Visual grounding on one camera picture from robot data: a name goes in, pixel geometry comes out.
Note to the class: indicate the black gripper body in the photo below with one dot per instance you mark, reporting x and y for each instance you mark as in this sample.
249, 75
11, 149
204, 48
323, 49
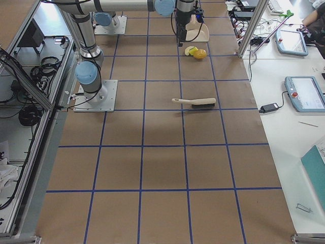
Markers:
182, 18

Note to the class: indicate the beige plastic dustpan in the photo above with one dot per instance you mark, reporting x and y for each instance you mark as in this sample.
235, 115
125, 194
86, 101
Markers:
197, 31

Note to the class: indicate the yellow green sponge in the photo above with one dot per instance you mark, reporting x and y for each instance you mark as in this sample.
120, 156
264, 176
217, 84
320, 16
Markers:
192, 50

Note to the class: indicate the orange-brown bread roll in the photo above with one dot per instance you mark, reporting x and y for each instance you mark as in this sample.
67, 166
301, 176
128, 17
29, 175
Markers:
200, 54

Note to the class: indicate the beige hand brush black bristles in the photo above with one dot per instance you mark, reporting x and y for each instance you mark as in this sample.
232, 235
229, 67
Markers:
206, 103

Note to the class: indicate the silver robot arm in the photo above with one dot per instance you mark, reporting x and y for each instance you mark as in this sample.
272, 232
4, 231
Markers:
88, 71

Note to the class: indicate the black power adapter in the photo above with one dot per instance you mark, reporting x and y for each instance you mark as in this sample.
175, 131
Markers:
269, 108

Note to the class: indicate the far blue teach pendant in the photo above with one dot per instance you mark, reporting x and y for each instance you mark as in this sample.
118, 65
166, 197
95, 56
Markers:
291, 42

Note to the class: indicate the blue teach pendant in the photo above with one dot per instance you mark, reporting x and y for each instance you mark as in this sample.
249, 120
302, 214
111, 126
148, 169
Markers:
304, 93
291, 42

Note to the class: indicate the near blue teach pendant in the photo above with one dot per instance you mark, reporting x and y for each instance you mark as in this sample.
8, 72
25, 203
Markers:
304, 93

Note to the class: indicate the teal notebook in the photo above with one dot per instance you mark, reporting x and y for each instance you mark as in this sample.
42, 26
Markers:
314, 166

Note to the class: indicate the white crumpled cloth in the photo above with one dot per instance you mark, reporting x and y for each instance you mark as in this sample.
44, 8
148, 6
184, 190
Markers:
9, 173

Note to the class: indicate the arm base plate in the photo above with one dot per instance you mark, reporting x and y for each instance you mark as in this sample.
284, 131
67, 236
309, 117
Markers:
103, 101
105, 25

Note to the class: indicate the aluminium frame post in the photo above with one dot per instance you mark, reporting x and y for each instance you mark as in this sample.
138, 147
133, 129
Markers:
259, 10

